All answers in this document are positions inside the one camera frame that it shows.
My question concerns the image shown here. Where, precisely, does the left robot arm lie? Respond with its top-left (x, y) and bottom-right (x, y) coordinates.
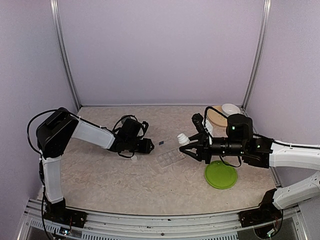
top-left (36, 107), bottom-right (155, 223)

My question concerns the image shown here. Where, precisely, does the clear plastic pill organizer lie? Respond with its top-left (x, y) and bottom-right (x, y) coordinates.
top-left (155, 139), bottom-right (186, 168)

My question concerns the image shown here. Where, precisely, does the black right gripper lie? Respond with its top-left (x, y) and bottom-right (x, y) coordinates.
top-left (180, 132), bottom-right (247, 164)

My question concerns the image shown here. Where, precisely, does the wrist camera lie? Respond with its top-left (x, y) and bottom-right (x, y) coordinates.
top-left (137, 121), bottom-right (149, 138)
top-left (191, 113), bottom-right (213, 136)

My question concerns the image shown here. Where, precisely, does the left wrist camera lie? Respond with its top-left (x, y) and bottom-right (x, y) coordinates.
top-left (137, 121), bottom-right (149, 138)

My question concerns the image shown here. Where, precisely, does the right aluminium frame post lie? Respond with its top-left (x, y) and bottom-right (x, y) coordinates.
top-left (241, 0), bottom-right (272, 112)

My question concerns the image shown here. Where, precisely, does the aluminium frame post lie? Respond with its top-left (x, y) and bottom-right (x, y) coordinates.
top-left (241, 0), bottom-right (272, 112)
top-left (49, 0), bottom-right (82, 112)

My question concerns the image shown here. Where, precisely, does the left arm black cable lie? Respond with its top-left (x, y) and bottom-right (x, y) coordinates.
top-left (26, 109), bottom-right (148, 158)

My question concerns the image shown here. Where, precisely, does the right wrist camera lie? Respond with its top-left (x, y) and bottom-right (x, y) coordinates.
top-left (191, 113), bottom-right (213, 136)

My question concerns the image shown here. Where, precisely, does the grey-capped orange pill bottle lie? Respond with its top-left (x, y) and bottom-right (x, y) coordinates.
top-left (120, 114), bottom-right (137, 124)

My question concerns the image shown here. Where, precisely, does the small white bottle cap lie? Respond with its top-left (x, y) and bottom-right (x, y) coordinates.
top-left (130, 156), bottom-right (138, 162)

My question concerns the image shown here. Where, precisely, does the small white pill bottle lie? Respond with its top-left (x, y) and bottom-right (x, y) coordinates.
top-left (177, 133), bottom-right (190, 146)

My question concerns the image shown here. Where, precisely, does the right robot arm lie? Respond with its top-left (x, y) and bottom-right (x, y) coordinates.
top-left (177, 113), bottom-right (320, 222)

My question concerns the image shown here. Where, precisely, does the front aluminium rail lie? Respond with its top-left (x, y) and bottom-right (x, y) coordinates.
top-left (17, 199), bottom-right (308, 240)

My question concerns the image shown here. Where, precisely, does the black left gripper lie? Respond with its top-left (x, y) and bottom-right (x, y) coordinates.
top-left (126, 137), bottom-right (154, 154)

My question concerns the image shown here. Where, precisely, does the green plate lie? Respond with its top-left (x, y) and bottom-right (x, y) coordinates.
top-left (204, 160), bottom-right (238, 190)

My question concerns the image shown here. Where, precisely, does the left aluminium frame post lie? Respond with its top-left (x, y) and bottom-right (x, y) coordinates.
top-left (49, 0), bottom-right (82, 112)

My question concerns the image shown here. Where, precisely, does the beige wooden plate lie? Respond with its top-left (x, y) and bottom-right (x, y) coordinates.
top-left (207, 109), bottom-right (228, 128)

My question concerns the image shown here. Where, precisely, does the white ceramic bowl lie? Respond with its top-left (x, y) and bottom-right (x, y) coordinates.
top-left (221, 103), bottom-right (241, 116)

